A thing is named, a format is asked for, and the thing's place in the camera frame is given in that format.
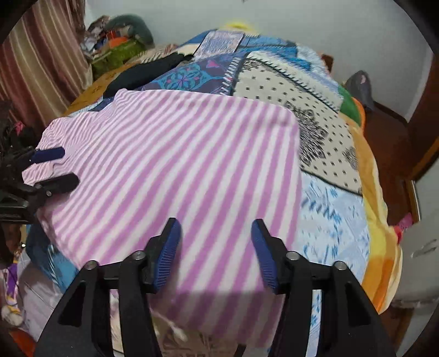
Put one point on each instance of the orange yellow blanket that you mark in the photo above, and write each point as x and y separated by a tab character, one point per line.
377	206

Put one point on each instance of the beige woven mat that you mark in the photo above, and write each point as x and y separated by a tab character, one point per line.
205	346

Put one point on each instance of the mustard bed sheet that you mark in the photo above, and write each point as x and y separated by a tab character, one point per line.
89	92

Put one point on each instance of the yellow pillow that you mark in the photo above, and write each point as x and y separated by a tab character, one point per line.
238	26

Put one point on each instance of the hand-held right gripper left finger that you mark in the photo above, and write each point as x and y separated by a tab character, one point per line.
168	255

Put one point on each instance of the wooden door frame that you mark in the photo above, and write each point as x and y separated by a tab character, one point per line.
425	120

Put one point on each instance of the wooden bedpost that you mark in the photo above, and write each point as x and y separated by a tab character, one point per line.
327	63

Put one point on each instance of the grey backpack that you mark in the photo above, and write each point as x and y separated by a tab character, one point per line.
360	89

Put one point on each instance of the pink object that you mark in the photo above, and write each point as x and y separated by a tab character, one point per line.
404	225

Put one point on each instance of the black cloth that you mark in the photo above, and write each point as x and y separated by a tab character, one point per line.
137	73

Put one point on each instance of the printed purple cloth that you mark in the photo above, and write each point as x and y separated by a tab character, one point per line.
10	291

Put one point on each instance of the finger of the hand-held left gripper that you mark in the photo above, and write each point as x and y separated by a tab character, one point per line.
58	184
48	155

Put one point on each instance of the pink striped pants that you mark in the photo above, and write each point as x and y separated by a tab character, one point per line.
164	161

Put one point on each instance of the patchwork quilt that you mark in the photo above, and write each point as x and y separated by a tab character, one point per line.
274	85

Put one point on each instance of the white refrigerator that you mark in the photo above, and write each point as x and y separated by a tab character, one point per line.
420	261

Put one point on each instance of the dark teal cushion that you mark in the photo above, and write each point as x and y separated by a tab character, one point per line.
133	27

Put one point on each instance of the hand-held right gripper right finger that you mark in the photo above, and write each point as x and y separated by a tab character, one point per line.
264	255

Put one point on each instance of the striped brown curtain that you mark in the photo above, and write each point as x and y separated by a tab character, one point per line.
44	61

